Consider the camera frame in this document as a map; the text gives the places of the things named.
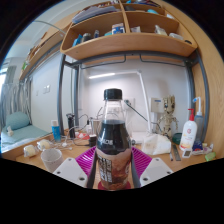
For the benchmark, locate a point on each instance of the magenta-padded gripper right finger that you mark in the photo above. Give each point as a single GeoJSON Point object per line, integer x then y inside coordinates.
{"type": "Point", "coordinates": [151, 170]}

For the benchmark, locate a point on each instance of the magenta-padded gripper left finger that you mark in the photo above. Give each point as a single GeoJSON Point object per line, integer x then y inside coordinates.
{"type": "Point", "coordinates": [75, 170]}

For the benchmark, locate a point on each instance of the dark cola drink bottle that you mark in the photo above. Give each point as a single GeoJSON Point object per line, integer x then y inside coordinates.
{"type": "Point", "coordinates": [113, 143]}

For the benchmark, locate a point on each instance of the white speckled mug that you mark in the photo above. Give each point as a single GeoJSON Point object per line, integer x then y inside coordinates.
{"type": "Point", "coordinates": [51, 160]}

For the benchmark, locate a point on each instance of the white plastic bag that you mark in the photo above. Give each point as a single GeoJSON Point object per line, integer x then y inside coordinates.
{"type": "Point", "coordinates": [156, 144]}

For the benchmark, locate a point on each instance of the grey metal ruler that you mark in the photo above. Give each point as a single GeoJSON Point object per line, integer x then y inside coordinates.
{"type": "Point", "coordinates": [176, 155]}

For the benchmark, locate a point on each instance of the small black jar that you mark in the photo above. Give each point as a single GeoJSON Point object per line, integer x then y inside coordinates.
{"type": "Point", "coordinates": [93, 140]}

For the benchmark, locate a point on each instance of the small white digital clock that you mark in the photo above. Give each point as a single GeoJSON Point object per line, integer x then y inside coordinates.
{"type": "Point", "coordinates": [186, 153]}

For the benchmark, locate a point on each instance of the wrapped yellow bun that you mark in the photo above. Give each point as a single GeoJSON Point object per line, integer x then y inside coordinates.
{"type": "Point", "coordinates": [44, 144]}
{"type": "Point", "coordinates": [30, 150]}

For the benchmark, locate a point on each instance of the blue tube with white cap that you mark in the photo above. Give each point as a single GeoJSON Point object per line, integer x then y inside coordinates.
{"type": "Point", "coordinates": [56, 130]}

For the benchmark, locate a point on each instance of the tall black cylinder bottle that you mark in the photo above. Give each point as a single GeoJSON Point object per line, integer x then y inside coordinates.
{"type": "Point", "coordinates": [70, 125]}

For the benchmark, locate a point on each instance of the white pump bottle red top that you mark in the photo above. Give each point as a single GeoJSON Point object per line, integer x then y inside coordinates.
{"type": "Point", "coordinates": [188, 133]}

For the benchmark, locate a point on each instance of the wooden tree figurine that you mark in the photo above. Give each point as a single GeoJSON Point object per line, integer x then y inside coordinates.
{"type": "Point", "coordinates": [168, 116]}

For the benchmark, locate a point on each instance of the small green packet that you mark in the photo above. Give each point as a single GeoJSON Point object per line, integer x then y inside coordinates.
{"type": "Point", "coordinates": [210, 156]}

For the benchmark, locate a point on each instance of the light blue bed mattress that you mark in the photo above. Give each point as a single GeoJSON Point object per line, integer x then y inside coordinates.
{"type": "Point", "coordinates": [23, 135]}

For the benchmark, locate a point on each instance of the clear spray bottle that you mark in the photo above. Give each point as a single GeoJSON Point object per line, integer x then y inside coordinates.
{"type": "Point", "coordinates": [199, 115]}

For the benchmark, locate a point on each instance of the light teal pillow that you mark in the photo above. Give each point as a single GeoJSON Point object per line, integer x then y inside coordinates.
{"type": "Point", "coordinates": [16, 120]}

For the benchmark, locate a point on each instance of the grey curtain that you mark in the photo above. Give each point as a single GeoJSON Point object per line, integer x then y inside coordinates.
{"type": "Point", "coordinates": [15, 93]}

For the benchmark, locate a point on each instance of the white desk lamp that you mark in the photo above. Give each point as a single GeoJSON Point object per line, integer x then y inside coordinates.
{"type": "Point", "coordinates": [113, 74]}

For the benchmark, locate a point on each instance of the wooden wardrobe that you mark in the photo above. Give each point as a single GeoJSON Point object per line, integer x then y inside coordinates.
{"type": "Point", "coordinates": [213, 83]}

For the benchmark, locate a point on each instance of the wooden shelf unit with items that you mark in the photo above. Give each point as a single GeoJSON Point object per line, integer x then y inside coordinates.
{"type": "Point", "coordinates": [133, 36]}

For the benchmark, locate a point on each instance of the long wooden wall shelf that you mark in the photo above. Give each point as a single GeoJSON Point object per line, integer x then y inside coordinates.
{"type": "Point", "coordinates": [50, 43]}

